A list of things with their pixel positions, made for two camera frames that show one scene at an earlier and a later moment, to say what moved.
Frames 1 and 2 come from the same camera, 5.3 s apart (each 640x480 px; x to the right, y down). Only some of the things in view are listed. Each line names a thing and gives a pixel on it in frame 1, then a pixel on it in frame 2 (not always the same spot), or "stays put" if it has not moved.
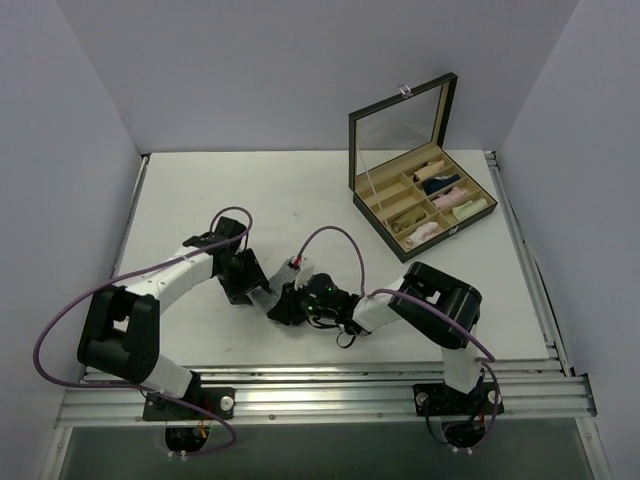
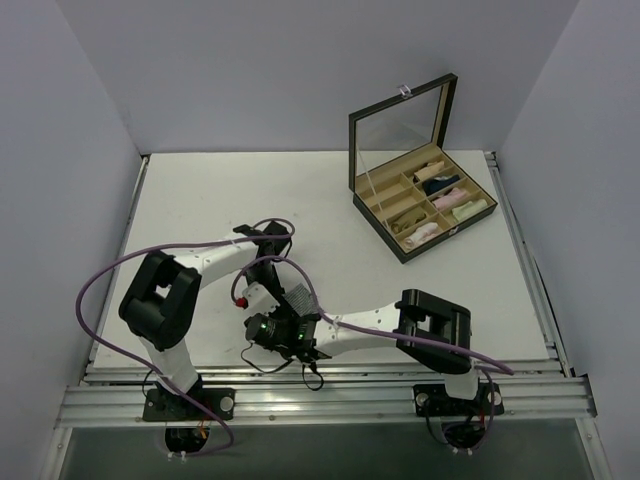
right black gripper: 286,306 → 273,331
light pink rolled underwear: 421,235 stays put
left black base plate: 219,401 stays put
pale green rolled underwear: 467,208 stays put
